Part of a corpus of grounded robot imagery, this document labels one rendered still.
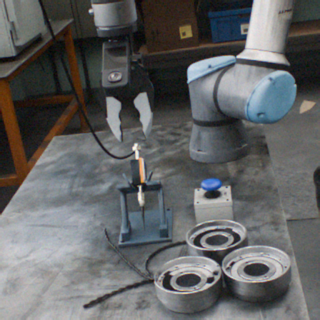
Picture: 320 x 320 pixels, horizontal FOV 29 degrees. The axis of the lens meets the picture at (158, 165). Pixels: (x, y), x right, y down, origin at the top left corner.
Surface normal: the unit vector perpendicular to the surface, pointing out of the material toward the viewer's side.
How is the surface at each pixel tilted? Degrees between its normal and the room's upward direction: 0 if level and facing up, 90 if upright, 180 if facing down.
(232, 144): 72
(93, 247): 0
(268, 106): 97
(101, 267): 0
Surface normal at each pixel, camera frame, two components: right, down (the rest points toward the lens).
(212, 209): -0.07, 0.39
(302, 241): -0.14, -0.92
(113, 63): -0.14, -0.59
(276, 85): 0.58, 0.35
